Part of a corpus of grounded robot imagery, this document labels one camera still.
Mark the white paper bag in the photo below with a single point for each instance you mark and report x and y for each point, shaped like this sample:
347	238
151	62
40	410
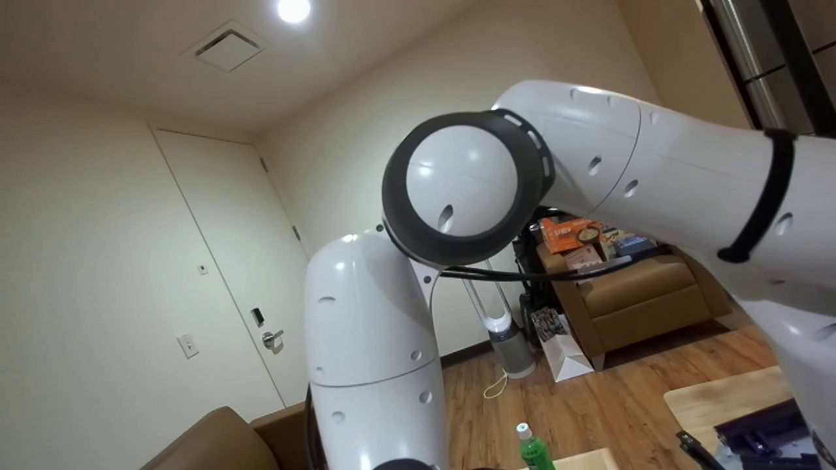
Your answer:
563	354

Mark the green plastic bottle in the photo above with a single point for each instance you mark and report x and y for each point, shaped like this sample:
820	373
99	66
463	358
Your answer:
530	454

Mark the door deadbolt lock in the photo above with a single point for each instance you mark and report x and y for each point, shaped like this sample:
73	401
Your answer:
257	318

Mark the white door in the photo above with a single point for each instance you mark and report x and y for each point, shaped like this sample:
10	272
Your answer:
235	262

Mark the red white box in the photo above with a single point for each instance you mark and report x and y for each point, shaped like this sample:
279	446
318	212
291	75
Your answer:
582	259

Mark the square ceiling vent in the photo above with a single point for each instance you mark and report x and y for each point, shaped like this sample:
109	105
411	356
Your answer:
226	50

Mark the grey printed box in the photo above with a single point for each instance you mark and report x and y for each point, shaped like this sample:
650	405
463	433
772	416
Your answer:
627	243

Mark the brown armchair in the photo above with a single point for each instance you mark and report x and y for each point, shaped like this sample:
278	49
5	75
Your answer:
642	302

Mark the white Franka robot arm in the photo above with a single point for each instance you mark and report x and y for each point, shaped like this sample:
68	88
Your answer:
661	166

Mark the white grey air purifier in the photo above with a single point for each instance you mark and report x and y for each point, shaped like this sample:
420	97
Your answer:
512	343

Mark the white light switch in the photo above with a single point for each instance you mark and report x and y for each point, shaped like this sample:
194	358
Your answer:
186	345

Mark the brown leather sofa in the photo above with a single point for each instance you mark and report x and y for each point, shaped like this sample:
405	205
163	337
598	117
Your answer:
226	439

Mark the round ceiling light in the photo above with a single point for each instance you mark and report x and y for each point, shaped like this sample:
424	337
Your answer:
294	10

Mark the orange box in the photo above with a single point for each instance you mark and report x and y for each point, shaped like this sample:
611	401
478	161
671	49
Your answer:
565	234

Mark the black clamp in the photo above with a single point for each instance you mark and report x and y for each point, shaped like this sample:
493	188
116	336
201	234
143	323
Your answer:
696	447

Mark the black purple base board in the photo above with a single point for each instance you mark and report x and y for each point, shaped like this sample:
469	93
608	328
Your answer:
765	435

